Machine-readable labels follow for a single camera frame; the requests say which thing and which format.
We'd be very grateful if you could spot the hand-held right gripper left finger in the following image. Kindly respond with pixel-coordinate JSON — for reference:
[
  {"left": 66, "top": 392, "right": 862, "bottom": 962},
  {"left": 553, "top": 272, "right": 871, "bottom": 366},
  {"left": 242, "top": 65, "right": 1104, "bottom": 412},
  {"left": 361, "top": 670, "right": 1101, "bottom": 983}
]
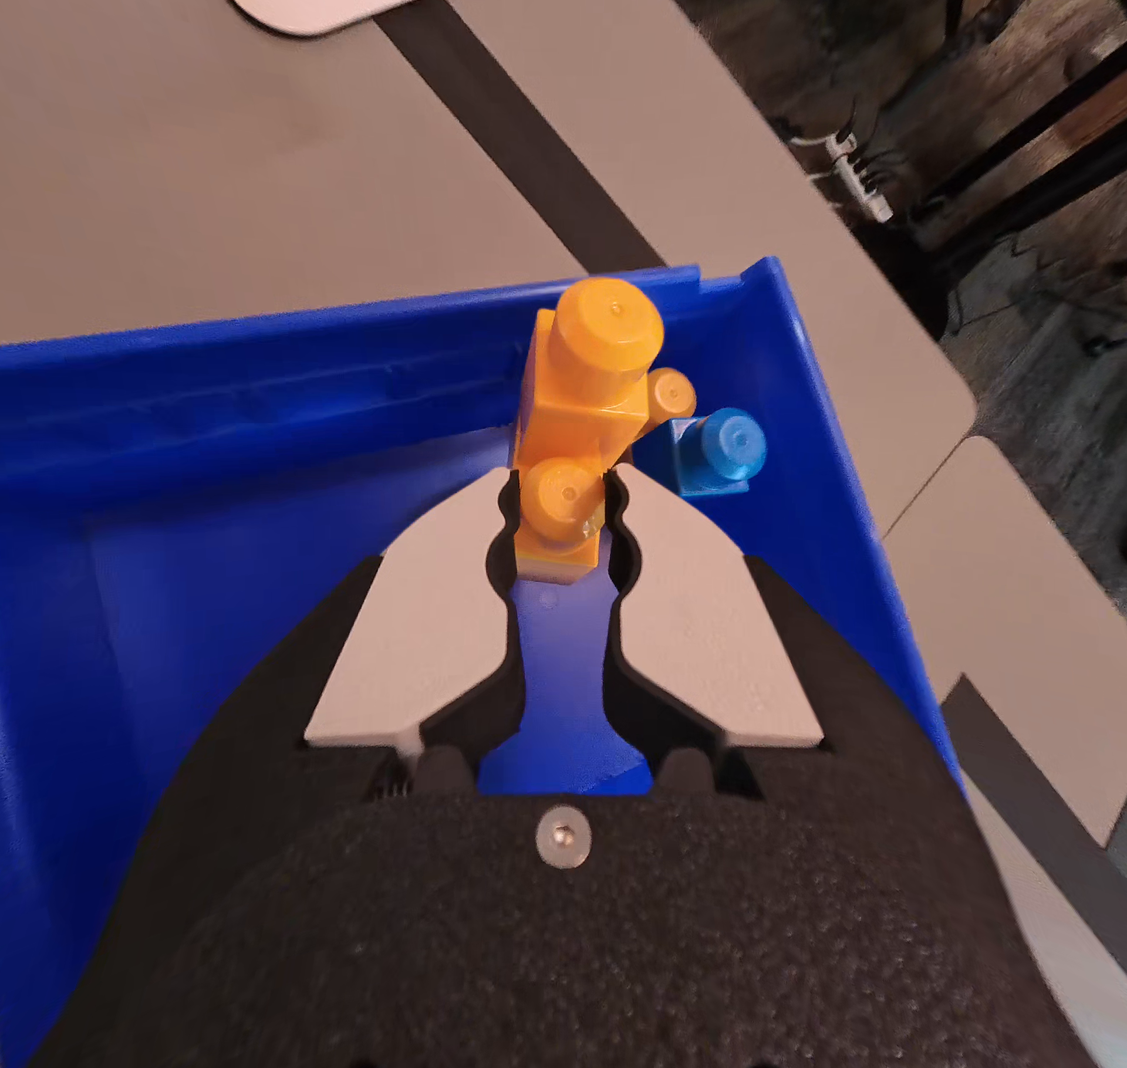
[{"left": 303, "top": 466, "right": 530, "bottom": 760}]

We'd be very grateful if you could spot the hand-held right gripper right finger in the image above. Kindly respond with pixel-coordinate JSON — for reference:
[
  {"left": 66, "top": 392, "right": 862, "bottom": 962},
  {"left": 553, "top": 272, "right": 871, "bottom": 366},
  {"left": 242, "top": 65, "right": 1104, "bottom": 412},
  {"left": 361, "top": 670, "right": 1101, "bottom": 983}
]
[{"left": 603, "top": 462, "right": 826, "bottom": 771}]

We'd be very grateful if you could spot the blue one-stud mega block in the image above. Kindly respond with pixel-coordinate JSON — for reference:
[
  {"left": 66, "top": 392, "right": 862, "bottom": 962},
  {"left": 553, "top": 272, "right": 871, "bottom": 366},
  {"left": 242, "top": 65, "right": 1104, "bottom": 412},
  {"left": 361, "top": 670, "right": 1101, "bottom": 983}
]
[{"left": 656, "top": 406, "right": 769, "bottom": 500}]

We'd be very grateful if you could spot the blue plastic bin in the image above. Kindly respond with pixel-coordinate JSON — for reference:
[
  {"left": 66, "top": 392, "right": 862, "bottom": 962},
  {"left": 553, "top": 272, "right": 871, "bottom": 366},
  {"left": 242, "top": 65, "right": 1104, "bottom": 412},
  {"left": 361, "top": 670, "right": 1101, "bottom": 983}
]
[{"left": 0, "top": 256, "right": 970, "bottom": 1068}]

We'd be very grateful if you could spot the orange one-stud mega block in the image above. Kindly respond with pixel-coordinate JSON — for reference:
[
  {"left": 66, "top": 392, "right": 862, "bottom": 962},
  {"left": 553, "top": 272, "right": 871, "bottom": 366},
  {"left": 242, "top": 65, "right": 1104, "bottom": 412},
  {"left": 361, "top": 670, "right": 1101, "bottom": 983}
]
[{"left": 527, "top": 279, "right": 668, "bottom": 454}]

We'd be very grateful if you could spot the white power strip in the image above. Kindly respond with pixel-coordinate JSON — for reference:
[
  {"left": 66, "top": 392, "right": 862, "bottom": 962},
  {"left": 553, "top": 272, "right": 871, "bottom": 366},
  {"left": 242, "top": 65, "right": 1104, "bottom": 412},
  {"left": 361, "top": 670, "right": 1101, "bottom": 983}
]
[{"left": 787, "top": 129, "right": 896, "bottom": 227}]

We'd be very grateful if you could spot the black desk frame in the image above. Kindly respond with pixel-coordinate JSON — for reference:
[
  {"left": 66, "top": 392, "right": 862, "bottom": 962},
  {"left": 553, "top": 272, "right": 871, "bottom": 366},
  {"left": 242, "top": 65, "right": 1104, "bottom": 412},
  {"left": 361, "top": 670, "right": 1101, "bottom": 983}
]
[{"left": 906, "top": 42, "right": 1127, "bottom": 253}]

